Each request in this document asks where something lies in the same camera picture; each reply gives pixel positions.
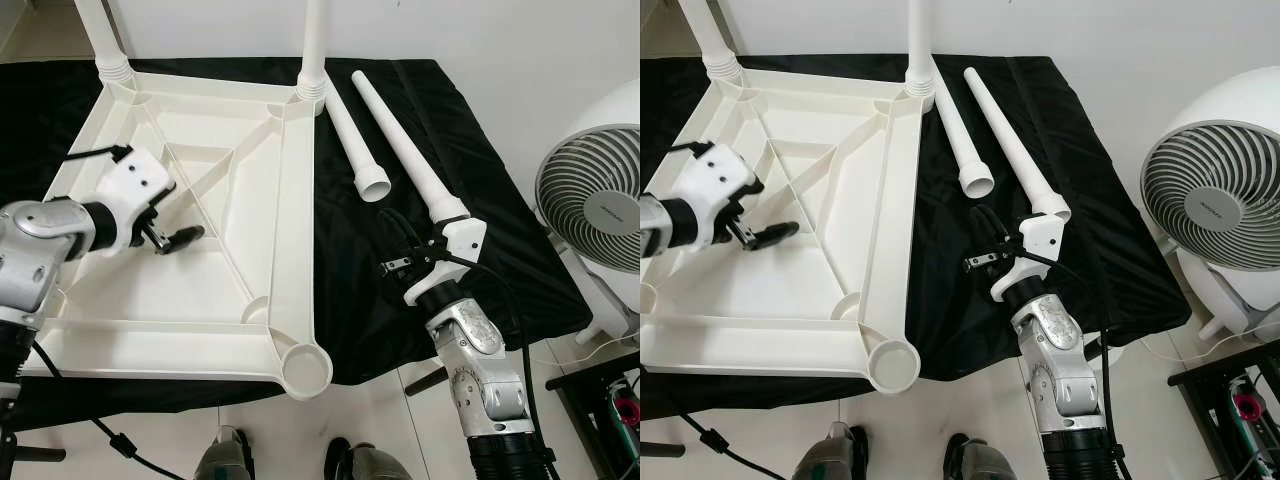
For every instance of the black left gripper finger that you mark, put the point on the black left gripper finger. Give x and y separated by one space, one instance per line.
776 236
185 238

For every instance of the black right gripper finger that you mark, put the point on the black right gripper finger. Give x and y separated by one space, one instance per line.
403 228
993 225

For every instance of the white plastic table top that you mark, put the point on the white plastic table top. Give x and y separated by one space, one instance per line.
240 260
830 270

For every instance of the black tablecloth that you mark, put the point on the black tablecloth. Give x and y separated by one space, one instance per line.
950 290
360 290

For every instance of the black metal table leg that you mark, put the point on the black metal table leg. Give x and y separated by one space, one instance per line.
45 454
665 449
427 381

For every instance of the white round fan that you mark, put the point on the white round fan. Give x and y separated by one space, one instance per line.
600 200
1210 190

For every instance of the black shelf rack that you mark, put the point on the black shelf rack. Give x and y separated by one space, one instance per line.
580 375
1200 370

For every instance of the grey right robot foot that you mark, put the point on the grey right robot foot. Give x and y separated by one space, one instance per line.
375 465
985 465

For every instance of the grey robot foot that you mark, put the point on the grey robot foot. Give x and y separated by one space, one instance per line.
225 460
830 458
375 465
985 465

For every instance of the pink hair dryer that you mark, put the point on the pink hair dryer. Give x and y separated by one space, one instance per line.
1248 398
625 410

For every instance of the grey left robot foot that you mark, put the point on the grey left robot foot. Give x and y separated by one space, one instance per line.
225 460
830 458

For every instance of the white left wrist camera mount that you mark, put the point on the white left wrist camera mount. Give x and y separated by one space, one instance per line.
720 180
135 185

